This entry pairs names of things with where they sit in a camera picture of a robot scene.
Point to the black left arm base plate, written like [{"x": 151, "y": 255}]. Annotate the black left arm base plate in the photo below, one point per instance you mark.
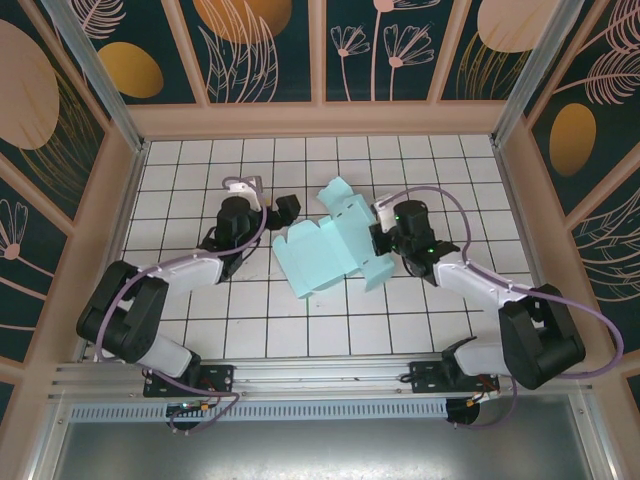
[{"x": 220, "y": 375}]

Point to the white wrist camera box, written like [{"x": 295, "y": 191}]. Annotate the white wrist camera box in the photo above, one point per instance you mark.
[
  {"x": 242, "y": 189},
  {"x": 384, "y": 217}
]

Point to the grey metal sheet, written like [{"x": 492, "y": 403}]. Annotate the grey metal sheet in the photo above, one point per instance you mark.
[{"x": 320, "y": 450}]

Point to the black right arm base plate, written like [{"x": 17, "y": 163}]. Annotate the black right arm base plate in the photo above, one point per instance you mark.
[{"x": 425, "y": 380}]

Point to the light blue paper box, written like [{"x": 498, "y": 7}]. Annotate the light blue paper box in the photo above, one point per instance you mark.
[{"x": 320, "y": 250}]

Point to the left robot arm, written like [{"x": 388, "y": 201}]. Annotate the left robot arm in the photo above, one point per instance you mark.
[{"x": 125, "y": 320}]

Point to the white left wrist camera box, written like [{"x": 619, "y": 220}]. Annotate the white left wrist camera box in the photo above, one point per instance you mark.
[{"x": 242, "y": 189}]

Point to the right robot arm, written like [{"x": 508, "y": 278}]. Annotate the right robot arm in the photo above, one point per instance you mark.
[{"x": 540, "y": 340}]

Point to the aluminium side rail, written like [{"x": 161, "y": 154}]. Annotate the aluminium side rail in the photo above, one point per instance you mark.
[{"x": 515, "y": 200}]

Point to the aluminium corner post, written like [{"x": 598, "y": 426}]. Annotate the aluminium corner post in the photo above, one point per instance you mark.
[
  {"x": 539, "y": 75},
  {"x": 115, "y": 100}
]

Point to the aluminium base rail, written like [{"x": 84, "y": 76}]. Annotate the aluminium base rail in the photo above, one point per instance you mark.
[{"x": 320, "y": 372}]

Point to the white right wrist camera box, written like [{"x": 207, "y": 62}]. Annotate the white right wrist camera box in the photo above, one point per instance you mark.
[{"x": 384, "y": 217}]

